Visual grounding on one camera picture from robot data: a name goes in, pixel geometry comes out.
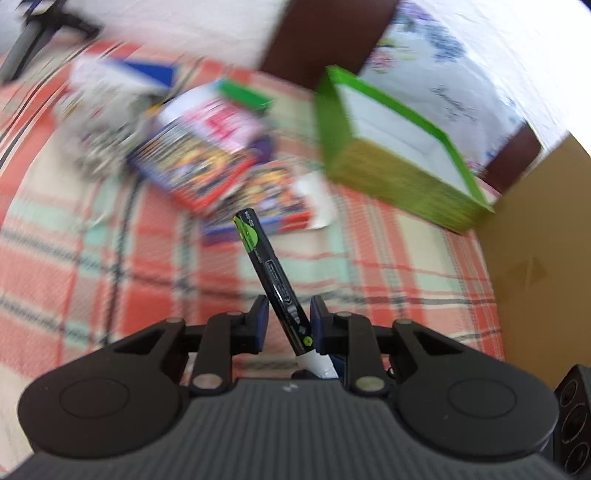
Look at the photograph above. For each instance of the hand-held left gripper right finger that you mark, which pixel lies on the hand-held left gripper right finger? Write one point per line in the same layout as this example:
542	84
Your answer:
316	321

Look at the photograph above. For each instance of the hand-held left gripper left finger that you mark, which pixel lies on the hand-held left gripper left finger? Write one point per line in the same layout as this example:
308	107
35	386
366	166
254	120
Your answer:
261	323

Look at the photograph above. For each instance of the black marker pen green label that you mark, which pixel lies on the black marker pen green label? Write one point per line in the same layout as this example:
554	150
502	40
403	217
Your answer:
272	272

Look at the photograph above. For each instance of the green cardboard box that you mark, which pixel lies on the green cardboard box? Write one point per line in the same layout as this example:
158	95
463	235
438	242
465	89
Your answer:
392	184

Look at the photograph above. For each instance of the pink and white packet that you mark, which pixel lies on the pink and white packet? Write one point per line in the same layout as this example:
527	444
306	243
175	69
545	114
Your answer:
226	120

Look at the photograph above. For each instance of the small green box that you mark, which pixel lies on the small green box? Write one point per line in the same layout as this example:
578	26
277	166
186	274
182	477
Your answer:
247	94

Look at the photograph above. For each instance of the white floral sachet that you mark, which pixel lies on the white floral sachet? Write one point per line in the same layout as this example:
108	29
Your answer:
101	129

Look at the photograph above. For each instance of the white paper sheet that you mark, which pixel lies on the white paper sheet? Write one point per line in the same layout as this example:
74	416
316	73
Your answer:
318	198

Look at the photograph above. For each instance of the colourful snack packet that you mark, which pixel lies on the colourful snack packet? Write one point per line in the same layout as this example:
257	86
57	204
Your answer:
272	194
194	170

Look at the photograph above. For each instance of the plaid blanket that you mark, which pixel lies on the plaid blanket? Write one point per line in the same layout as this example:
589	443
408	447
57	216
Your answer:
138	277

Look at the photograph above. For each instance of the large brown cardboard box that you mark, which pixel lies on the large brown cardboard box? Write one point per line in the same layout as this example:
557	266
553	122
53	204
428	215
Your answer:
545	240

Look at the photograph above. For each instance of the floral pillow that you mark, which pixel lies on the floral pillow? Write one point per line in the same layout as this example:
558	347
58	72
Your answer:
438	78

